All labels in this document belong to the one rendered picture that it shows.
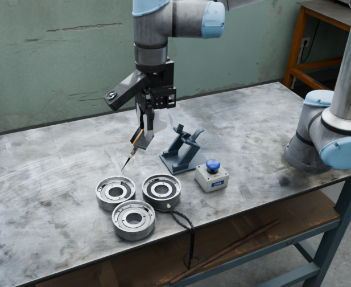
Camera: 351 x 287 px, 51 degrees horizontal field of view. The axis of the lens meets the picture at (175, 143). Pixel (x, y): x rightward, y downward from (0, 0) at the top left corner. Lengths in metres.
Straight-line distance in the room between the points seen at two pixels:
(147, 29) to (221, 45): 2.11
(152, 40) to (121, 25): 1.71
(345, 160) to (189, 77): 1.99
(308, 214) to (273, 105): 0.43
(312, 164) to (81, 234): 0.70
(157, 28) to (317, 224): 0.91
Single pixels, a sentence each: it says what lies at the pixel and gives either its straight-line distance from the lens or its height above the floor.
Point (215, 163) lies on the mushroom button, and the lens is 1.03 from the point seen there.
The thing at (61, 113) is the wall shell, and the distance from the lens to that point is 2.66.
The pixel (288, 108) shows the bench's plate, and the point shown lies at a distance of 1.51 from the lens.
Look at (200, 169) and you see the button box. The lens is 1.05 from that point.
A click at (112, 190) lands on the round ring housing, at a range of 1.03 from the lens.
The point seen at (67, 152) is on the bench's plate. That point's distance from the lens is 1.21.
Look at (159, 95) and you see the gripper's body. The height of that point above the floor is 1.10.
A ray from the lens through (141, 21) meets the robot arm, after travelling 0.80.
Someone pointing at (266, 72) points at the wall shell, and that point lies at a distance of 3.27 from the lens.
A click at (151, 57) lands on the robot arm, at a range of 0.83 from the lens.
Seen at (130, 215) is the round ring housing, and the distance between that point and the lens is 0.95.
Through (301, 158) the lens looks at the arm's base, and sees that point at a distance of 1.18.
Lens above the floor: 1.52
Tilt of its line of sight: 36 degrees down
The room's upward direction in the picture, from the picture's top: 3 degrees clockwise
